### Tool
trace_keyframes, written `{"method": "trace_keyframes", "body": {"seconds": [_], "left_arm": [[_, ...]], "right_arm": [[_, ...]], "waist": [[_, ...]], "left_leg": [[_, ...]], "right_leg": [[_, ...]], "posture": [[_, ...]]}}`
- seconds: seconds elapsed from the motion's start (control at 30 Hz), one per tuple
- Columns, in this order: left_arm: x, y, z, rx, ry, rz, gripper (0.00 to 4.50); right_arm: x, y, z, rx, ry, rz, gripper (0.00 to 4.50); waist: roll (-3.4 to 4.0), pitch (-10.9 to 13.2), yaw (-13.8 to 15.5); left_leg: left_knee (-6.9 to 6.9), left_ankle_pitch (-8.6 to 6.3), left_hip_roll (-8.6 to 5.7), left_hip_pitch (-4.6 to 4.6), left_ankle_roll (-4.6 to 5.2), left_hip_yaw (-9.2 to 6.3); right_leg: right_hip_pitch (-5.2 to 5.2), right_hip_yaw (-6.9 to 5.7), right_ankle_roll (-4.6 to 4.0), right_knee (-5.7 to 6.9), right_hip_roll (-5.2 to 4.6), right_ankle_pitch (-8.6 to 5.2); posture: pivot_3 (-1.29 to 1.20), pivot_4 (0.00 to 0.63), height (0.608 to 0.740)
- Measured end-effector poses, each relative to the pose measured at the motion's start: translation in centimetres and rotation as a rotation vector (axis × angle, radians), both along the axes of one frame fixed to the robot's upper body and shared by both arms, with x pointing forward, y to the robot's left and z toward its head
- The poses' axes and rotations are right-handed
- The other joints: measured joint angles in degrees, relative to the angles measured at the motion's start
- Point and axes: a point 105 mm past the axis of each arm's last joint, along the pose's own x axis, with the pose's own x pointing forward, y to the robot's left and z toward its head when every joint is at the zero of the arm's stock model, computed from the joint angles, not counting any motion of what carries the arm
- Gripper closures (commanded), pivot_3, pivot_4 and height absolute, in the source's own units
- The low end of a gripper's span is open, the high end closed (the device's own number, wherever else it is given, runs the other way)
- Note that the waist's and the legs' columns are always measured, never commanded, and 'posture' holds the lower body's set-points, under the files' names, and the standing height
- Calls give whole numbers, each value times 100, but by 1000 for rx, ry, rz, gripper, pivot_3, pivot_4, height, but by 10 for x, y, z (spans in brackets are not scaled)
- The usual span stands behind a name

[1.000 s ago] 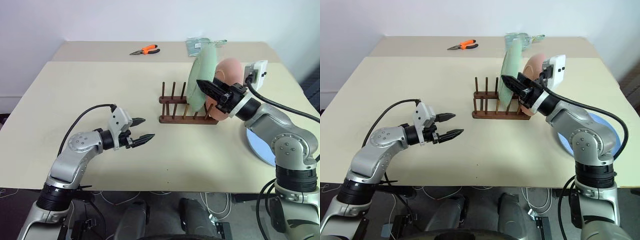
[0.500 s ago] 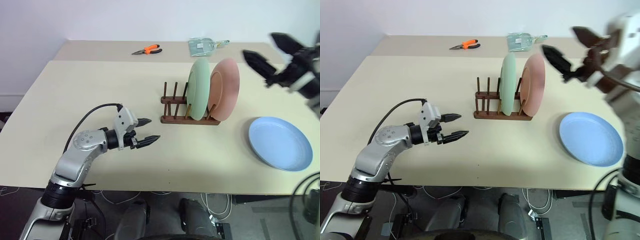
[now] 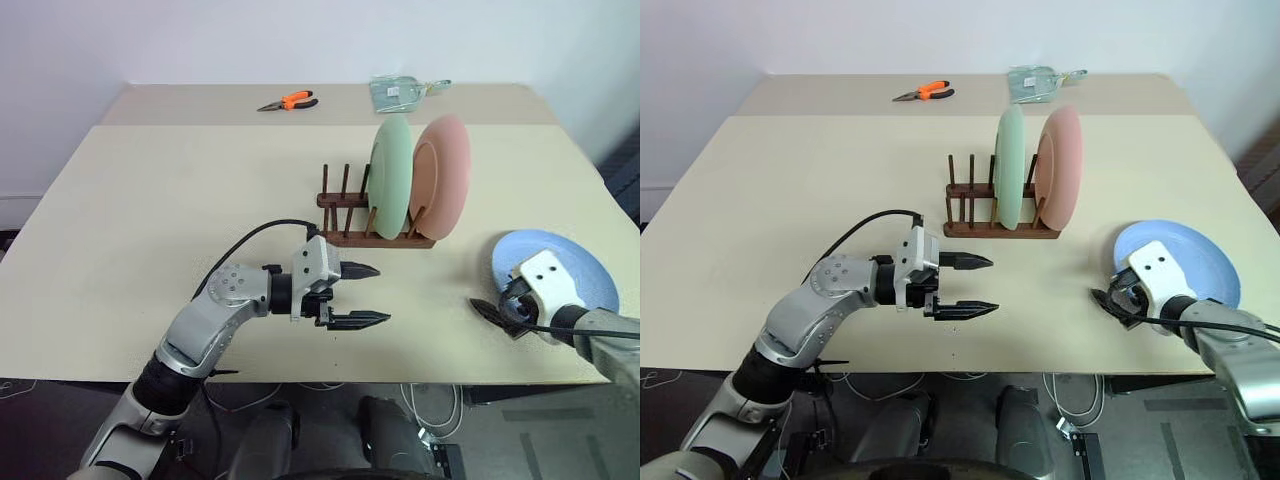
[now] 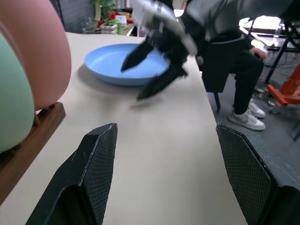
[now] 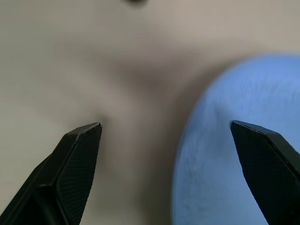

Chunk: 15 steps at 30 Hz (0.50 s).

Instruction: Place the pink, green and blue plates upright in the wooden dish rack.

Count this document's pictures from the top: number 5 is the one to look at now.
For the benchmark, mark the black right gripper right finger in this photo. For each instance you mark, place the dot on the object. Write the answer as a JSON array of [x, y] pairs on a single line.
[[264, 168]]

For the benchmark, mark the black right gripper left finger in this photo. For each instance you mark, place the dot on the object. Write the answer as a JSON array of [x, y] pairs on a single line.
[[68, 168]]

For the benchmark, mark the light blue cloth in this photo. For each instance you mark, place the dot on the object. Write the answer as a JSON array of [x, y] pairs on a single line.
[[236, 131]]

